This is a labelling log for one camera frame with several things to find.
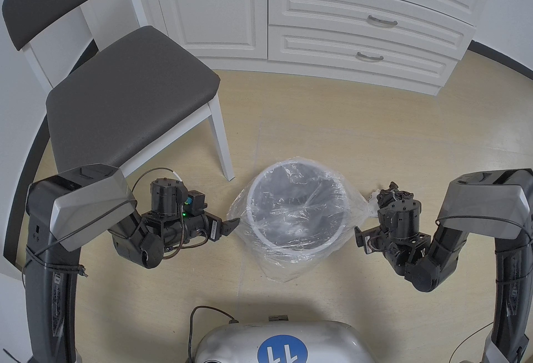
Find black plastic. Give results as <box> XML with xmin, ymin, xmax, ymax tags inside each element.
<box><xmin>377</xmin><ymin>181</ymin><xmax>415</xmax><ymax>208</ymax></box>

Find white trash bin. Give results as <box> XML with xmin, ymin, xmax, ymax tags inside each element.
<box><xmin>247</xmin><ymin>160</ymin><xmax>350</xmax><ymax>266</ymax></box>

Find white wardrobe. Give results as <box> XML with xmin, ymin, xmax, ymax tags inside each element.
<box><xmin>132</xmin><ymin>0</ymin><xmax>500</xmax><ymax>96</ymax></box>

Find black cable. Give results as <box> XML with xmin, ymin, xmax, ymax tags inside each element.
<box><xmin>188</xmin><ymin>305</ymin><xmax>239</xmax><ymax>363</ymax></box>
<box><xmin>129</xmin><ymin>167</ymin><xmax>184</xmax><ymax>204</ymax></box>
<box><xmin>451</xmin><ymin>322</ymin><xmax>495</xmax><ymax>363</ymax></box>

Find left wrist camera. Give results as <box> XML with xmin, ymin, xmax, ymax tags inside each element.
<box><xmin>185</xmin><ymin>190</ymin><xmax>207</xmax><ymax>215</ymax></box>

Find clear plastic bag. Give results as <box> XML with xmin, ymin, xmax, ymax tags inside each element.
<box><xmin>227</xmin><ymin>157</ymin><xmax>377</xmax><ymax>283</ymax></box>

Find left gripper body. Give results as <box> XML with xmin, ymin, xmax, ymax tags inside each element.
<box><xmin>182</xmin><ymin>212</ymin><xmax>222</xmax><ymax>244</ymax></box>

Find white chair grey cushions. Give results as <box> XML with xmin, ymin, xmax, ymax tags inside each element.
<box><xmin>2</xmin><ymin>0</ymin><xmax>236</xmax><ymax>183</ymax></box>

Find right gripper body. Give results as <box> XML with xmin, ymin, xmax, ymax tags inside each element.
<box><xmin>354</xmin><ymin>226</ymin><xmax>392</xmax><ymax>257</ymax></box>

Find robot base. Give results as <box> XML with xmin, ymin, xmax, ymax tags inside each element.
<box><xmin>196</xmin><ymin>315</ymin><xmax>375</xmax><ymax>363</ymax></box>

